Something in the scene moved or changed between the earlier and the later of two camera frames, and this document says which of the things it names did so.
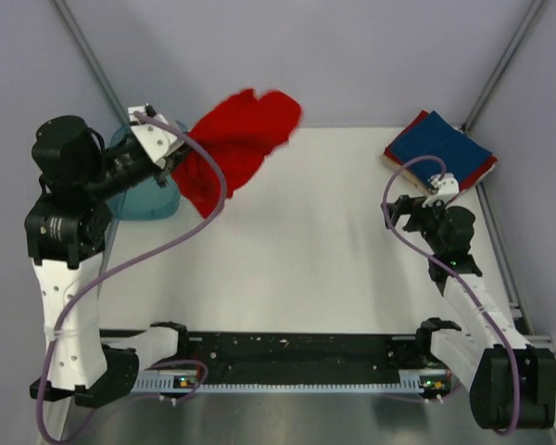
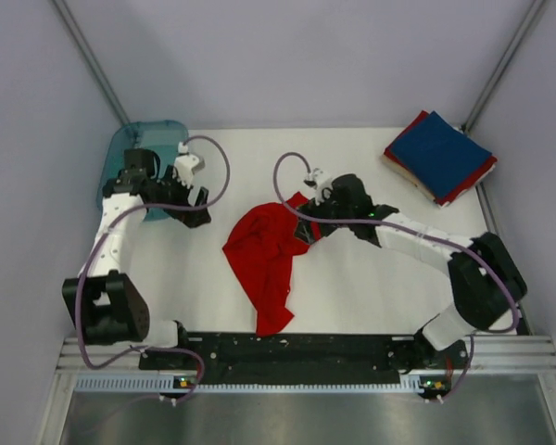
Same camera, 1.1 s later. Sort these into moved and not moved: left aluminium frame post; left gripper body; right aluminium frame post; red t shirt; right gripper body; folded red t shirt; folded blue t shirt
Moved: red t shirt; left gripper body; right gripper body
Not moved: left aluminium frame post; folded red t shirt; right aluminium frame post; folded blue t shirt
